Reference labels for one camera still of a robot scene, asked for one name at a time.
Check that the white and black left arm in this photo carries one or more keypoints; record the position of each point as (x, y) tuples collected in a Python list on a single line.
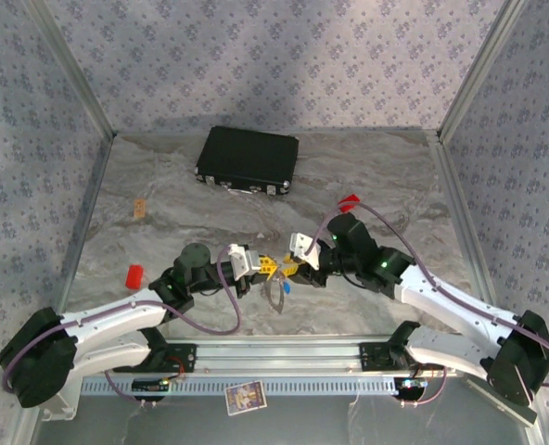
[(98, 324)]

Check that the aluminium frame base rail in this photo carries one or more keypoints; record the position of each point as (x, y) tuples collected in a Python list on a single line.
[(279, 354)]

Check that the small picture card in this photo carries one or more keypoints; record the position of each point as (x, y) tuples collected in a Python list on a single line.
[(246, 397)]

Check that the red rectangular block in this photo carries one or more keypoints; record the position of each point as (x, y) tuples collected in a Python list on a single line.
[(348, 200)]

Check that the aluminium frame side rail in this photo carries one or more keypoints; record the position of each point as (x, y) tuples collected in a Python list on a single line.
[(82, 232), (460, 213)]

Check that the red plastic cylinder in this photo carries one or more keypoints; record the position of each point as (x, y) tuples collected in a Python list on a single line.
[(135, 276)]

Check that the small wooden block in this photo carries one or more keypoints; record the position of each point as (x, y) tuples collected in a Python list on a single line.
[(139, 208)]

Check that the black hard case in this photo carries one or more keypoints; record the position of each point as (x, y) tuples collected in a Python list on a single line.
[(249, 155)]

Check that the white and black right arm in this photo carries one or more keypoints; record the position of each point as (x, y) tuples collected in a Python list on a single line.
[(455, 306)]

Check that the aluminium frame corner post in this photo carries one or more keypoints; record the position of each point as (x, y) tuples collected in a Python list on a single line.
[(70, 65), (483, 65)]

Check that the small controller circuit board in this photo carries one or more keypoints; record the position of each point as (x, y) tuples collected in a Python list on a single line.
[(411, 384), (150, 385)]

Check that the grey metal bar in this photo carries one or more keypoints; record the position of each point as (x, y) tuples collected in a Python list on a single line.
[(520, 412)]

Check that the blue capped key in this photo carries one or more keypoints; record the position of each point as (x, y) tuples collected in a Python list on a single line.
[(287, 288)]

